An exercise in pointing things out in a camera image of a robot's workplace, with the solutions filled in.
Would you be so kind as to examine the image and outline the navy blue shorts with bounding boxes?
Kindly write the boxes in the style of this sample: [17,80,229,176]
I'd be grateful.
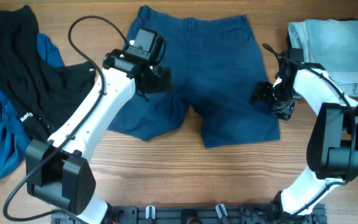
[109,5,280,148]

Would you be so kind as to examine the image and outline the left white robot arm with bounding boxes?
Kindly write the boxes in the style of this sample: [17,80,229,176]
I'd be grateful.
[25,49,172,223]

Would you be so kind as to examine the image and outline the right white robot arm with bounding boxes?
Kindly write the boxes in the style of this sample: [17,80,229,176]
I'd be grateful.
[250,44,358,223]

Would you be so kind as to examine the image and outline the folded light blue jeans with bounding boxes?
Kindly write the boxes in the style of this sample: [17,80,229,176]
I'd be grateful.
[288,19,358,97]

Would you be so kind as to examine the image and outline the black garment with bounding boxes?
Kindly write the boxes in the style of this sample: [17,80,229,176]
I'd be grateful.
[0,6,95,141]

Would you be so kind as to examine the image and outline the teal blue garment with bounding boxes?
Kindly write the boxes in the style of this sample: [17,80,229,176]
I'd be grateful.
[0,32,65,184]

